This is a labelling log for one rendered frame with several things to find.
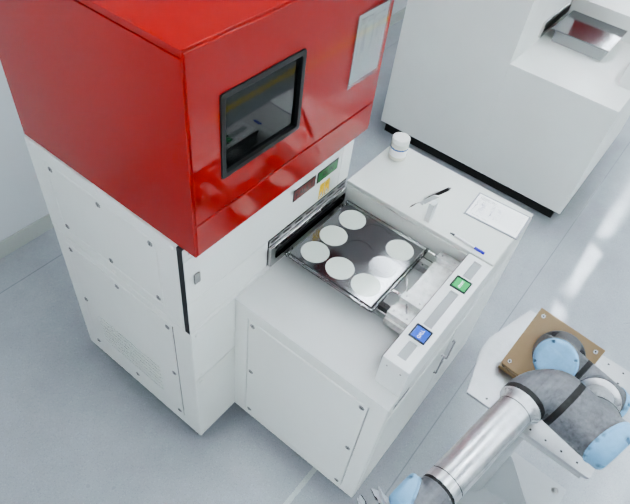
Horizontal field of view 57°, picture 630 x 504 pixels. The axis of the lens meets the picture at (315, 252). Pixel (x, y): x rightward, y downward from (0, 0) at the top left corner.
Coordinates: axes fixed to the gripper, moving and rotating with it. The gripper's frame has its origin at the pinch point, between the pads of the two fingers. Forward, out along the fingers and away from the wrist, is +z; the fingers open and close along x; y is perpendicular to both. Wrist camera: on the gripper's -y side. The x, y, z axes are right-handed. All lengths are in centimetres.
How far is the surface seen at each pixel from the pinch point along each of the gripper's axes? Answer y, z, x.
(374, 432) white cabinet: -28, 47, -14
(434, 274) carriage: 0, 71, -59
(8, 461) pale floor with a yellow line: -22, 124, 115
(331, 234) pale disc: 21, 91, -34
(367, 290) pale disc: 8, 68, -33
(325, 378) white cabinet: -8, 57, -8
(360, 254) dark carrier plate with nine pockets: 14, 81, -39
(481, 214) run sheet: 8, 81, -87
